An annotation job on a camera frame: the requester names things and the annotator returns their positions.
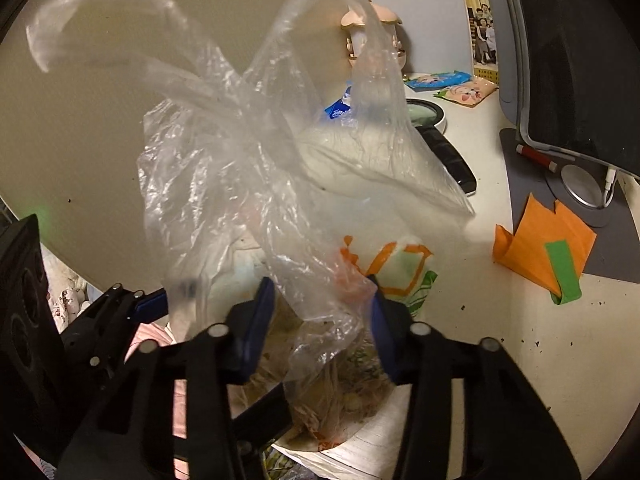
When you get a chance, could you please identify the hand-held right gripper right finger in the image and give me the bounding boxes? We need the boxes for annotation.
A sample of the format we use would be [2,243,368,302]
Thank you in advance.
[367,275,583,480]

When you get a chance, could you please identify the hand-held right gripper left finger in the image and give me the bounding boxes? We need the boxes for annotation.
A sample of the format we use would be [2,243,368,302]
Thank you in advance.
[56,277,297,480]

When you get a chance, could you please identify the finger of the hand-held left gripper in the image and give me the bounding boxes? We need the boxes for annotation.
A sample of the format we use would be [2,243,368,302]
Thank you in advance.
[62,320,148,398]
[60,281,172,362]

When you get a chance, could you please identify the white orange green printed bag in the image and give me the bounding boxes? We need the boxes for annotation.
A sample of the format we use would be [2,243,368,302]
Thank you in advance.
[339,234,439,319]

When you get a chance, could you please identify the clear plastic bag with shells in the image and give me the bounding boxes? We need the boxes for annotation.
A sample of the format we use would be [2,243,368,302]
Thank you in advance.
[26,0,477,442]

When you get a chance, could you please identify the orange paper with green tape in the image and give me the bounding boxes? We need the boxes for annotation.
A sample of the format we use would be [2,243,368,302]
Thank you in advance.
[491,193,598,307]

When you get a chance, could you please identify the pink clothes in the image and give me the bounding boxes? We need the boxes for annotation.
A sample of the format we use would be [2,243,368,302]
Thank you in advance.
[121,319,194,442]

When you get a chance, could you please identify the white paper pad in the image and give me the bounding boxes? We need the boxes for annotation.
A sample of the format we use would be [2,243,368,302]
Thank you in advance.
[274,384,417,480]

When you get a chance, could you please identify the blue white packet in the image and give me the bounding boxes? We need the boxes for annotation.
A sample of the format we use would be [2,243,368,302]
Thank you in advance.
[323,86,357,122]

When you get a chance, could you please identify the red marker pen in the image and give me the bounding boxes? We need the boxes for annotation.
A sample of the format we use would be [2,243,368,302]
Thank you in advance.
[514,143,559,172]

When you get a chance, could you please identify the black tablet on stand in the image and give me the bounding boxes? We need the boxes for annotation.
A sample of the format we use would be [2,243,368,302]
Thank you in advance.
[479,0,640,277]

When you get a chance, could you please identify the pink snack packet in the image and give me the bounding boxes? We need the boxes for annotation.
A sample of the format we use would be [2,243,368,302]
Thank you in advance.
[433,76,499,109]

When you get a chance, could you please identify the blue snack packet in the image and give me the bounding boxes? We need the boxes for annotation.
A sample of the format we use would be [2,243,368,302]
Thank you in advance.
[404,70,472,93]

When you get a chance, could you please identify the photo calendar card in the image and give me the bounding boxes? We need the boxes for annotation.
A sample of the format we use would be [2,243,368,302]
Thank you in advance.
[461,0,502,84]

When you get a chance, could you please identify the pink mushroom lamp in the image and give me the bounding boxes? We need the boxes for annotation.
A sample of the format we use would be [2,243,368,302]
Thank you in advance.
[339,0,407,69]

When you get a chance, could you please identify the black handled magnifying glass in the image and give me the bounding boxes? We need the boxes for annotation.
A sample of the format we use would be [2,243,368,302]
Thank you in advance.
[404,98,478,194]

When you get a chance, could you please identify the white charging cable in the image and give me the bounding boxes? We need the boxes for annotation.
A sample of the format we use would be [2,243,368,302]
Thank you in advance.
[601,166,622,207]

